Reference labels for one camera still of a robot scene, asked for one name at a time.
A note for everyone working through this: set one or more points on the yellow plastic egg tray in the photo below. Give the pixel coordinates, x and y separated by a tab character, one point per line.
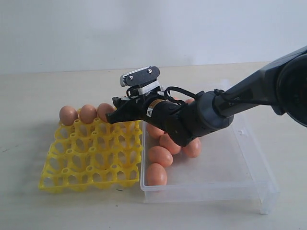
97	155

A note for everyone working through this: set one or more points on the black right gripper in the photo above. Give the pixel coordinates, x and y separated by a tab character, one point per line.
153	109

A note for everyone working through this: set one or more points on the clear plastic container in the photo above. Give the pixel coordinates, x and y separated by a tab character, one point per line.
230	166

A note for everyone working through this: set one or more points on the brown egg left column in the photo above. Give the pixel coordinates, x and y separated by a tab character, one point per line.
153	131

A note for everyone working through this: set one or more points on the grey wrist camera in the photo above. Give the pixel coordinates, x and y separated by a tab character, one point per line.
140	77

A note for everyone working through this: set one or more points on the brown egg placed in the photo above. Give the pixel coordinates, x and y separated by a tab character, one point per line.
88	113
68	115
103	109

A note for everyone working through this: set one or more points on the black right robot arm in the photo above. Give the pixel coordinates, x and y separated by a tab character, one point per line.
185	116

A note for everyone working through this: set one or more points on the brown egg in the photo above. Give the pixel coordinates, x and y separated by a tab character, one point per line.
156	175
189	101
160	155
166	142
193	149

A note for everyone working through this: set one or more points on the brown egg centre left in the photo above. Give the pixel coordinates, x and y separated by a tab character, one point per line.
166	142

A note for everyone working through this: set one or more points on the brown egg back right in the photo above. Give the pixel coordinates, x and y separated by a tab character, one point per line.
189	101

